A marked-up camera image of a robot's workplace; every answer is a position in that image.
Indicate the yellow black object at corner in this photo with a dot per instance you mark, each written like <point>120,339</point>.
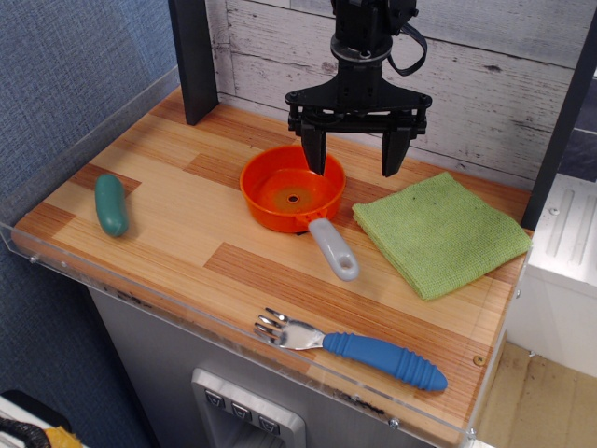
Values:
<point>30,435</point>

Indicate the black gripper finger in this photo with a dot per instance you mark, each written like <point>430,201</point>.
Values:
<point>313,141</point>
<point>395,145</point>

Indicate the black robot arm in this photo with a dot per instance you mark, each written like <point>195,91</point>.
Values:
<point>362,23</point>

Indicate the grey cabinet with button panel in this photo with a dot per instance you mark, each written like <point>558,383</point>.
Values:
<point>199,391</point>

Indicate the dark left vertical post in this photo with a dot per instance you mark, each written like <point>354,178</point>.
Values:
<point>193,47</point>

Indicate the clear acrylic table guard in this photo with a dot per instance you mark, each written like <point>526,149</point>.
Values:
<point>195,255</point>

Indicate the green toy pickle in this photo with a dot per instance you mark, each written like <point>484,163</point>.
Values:
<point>110,205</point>

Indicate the white appliance at right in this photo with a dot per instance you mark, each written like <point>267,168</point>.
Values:
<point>553,313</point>

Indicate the dark right vertical post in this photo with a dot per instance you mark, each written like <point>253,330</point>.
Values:
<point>571,106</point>

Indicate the dark vertical post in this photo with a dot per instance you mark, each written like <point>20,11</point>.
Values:
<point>193,47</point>
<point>571,106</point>

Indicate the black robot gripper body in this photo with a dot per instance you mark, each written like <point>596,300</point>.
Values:
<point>357,99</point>

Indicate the green folded cloth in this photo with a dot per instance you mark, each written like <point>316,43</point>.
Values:
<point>440,236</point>

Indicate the red pan with grey handle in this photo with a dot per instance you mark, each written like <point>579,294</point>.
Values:
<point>283,194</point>

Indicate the fork with blue handle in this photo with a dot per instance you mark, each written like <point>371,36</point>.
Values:
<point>399,362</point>

